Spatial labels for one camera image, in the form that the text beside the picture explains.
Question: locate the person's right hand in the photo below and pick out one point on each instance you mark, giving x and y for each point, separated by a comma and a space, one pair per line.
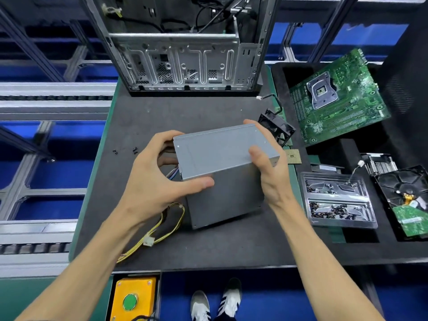
274, 177

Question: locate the person's left hand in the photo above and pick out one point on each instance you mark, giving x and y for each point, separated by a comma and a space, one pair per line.
150, 187

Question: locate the small black screws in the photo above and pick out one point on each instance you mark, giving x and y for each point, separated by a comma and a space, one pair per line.
134, 150

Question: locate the grey power supply cover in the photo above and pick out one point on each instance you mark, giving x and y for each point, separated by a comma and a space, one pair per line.
220, 174

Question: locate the person's right forearm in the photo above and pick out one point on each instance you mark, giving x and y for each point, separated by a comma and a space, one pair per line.
327, 267

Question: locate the person's left forearm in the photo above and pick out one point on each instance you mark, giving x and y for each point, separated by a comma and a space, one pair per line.
73, 270

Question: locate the person's left shoe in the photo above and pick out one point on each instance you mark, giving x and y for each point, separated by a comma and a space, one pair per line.
200, 305

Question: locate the person's shoe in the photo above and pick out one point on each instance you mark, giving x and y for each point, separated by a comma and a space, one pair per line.
230, 299
200, 305

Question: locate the person's right shoe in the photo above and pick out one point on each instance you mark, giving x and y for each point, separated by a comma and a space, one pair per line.
230, 299

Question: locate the small square processor chip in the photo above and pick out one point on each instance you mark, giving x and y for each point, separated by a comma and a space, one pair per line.
292, 157

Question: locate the black cooling fan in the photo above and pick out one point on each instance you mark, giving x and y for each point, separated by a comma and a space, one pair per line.
277, 125

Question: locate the clear plastic screw tray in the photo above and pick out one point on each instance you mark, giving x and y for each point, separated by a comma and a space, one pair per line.
338, 200

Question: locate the black foam work mat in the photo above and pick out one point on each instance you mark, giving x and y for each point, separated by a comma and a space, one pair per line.
134, 110

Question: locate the green motherboard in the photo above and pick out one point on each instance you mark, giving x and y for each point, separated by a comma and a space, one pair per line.
341, 97

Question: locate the silver heatsink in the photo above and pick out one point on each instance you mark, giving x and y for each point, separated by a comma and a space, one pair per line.
379, 163

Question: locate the yellow button box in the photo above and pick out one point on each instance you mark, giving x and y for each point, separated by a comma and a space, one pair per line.
132, 299

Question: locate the silver computer tower chassis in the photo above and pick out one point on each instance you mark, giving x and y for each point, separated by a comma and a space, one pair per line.
174, 56

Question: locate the black hard disk drive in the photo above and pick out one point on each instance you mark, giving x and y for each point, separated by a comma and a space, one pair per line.
406, 200

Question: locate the black foam parts tray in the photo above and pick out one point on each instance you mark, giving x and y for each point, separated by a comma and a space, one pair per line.
408, 90

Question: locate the aluminium conveyor frame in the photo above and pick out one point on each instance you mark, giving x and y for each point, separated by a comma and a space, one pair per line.
47, 100

